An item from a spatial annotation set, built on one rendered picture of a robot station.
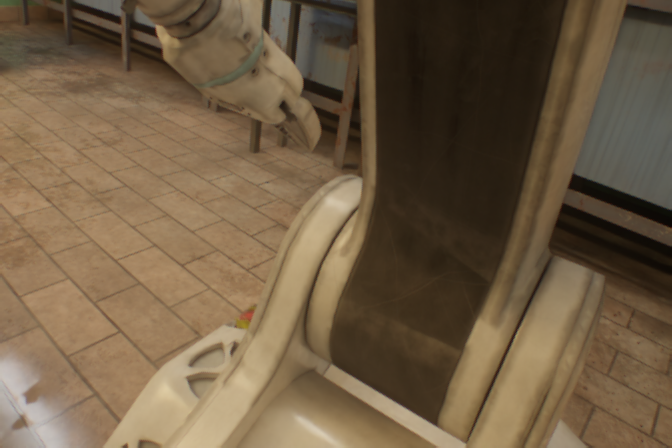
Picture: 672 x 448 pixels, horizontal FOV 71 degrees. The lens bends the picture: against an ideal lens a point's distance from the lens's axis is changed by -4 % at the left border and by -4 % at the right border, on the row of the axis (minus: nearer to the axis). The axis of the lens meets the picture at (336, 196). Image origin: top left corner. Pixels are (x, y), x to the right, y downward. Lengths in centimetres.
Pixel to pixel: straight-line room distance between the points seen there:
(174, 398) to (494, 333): 37
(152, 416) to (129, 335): 61
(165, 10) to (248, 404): 29
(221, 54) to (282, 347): 23
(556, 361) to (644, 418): 101
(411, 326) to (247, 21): 25
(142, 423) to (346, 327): 31
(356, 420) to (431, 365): 9
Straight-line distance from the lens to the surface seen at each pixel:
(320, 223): 37
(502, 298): 32
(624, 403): 134
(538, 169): 27
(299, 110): 49
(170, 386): 59
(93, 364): 114
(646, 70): 159
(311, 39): 213
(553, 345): 33
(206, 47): 40
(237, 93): 44
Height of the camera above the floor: 80
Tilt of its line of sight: 26 degrees down
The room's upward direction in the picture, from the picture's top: 9 degrees clockwise
